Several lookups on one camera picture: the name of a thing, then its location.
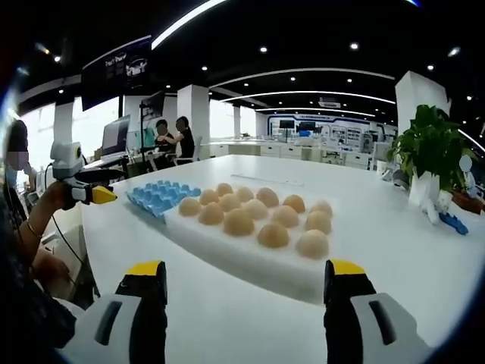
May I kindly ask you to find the computer monitor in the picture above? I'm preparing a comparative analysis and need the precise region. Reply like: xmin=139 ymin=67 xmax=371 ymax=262
xmin=99 ymin=114 xmax=132 ymax=158

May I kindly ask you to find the green potted plant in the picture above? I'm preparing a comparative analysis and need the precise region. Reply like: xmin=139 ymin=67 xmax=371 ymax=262
xmin=385 ymin=103 xmax=480 ymax=193

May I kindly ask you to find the person's left hand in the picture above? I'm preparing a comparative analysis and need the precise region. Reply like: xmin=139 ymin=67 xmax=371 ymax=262
xmin=39 ymin=180 xmax=83 ymax=212

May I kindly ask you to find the dark hanging display screen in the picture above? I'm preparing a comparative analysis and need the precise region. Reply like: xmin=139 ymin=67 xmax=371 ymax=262
xmin=80 ymin=35 xmax=153 ymax=112

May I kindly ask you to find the group of brown eggs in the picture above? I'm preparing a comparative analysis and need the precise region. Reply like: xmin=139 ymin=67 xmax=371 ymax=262
xmin=177 ymin=182 xmax=335 ymax=261

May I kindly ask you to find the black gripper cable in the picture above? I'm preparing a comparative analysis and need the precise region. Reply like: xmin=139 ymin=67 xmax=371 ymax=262
xmin=44 ymin=162 xmax=86 ymax=268

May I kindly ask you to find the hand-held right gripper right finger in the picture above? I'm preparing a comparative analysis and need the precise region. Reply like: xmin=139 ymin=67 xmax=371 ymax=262
xmin=323 ymin=259 xmax=433 ymax=364

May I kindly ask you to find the white foam pad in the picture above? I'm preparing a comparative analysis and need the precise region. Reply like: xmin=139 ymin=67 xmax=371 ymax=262
xmin=161 ymin=181 xmax=343 ymax=306

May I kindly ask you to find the blue egg tray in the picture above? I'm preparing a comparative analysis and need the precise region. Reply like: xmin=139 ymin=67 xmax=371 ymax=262
xmin=125 ymin=180 xmax=202 ymax=218

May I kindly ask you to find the person's dark clothing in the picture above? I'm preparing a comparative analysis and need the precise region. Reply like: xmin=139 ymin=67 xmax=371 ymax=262
xmin=0 ymin=185 xmax=79 ymax=352

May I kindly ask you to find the white office chair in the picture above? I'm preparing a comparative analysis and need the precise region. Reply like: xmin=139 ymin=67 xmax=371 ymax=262
xmin=173 ymin=135 xmax=204 ymax=166

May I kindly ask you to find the blue plastic toy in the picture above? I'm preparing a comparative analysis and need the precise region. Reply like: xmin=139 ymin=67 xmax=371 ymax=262
xmin=438 ymin=211 xmax=470 ymax=236

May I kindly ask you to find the white table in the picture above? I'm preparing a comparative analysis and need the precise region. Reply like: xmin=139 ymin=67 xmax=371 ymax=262
xmin=80 ymin=153 xmax=485 ymax=364

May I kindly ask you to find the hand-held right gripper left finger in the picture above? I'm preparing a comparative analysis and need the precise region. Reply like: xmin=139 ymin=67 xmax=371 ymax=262
xmin=61 ymin=260 xmax=168 ymax=364

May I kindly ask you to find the brown plant pot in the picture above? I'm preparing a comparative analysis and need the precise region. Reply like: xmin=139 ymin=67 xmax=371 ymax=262
xmin=452 ymin=189 xmax=485 ymax=216

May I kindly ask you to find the white plant pot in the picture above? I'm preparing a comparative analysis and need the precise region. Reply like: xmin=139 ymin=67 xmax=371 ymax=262
xmin=408 ymin=169 xmax=454 ymax=223

